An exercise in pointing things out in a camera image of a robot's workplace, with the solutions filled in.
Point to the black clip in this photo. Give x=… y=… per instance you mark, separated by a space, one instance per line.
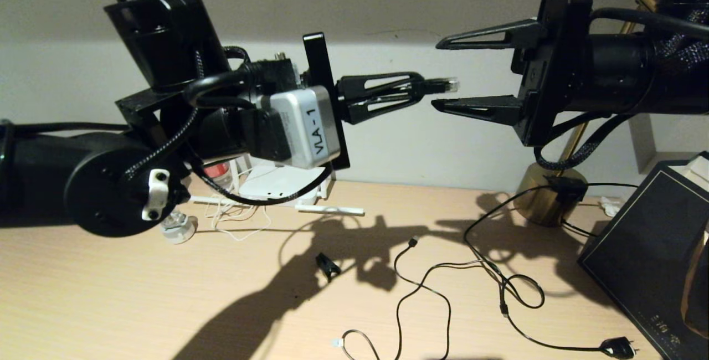
x=327 y=263

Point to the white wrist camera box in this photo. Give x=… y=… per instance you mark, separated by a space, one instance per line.
x=310 y=127

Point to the brass desk lamp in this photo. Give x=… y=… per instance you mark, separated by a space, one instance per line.
x=545 y=205

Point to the black block on lamp base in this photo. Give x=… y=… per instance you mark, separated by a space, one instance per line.
x=566 y=189

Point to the white router with antennas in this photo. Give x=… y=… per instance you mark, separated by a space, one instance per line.
x=277 y=183

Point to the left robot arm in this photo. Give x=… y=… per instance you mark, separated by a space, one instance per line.
x=55 y=171

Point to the clear bottle red cap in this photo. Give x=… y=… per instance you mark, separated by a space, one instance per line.
x=219 y=170

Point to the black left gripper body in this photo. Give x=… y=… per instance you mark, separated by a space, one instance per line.
x=321 y=61

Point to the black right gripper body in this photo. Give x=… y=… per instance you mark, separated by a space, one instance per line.
x=559 y=72

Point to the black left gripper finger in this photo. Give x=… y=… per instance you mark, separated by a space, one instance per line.
x=354 y=113
x=349 y=84

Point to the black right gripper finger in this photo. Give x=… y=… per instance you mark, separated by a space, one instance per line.
x=498 y=108
x=526 y=33

